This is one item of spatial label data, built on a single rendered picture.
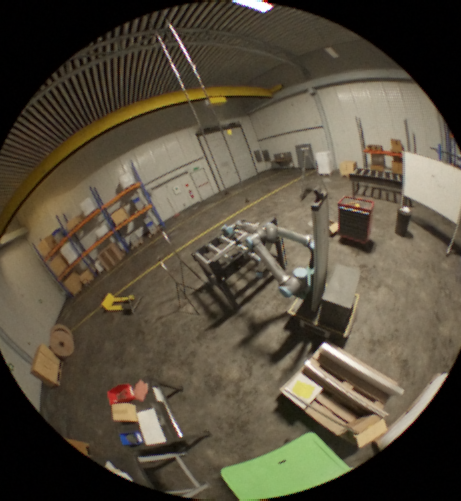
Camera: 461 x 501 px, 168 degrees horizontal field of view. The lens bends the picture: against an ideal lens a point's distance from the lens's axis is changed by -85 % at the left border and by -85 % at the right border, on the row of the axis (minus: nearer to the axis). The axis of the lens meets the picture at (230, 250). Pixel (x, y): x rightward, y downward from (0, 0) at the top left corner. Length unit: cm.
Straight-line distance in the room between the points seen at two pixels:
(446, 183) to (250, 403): 549
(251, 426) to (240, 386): 62
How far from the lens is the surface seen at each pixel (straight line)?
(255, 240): 158
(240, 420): 238
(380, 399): 224
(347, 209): 343
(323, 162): 977
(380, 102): 1116
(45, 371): 710
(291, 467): 155
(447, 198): 487
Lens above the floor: 227
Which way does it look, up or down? 32 degrees down
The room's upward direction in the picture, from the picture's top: 23 degrees counter-clockwise
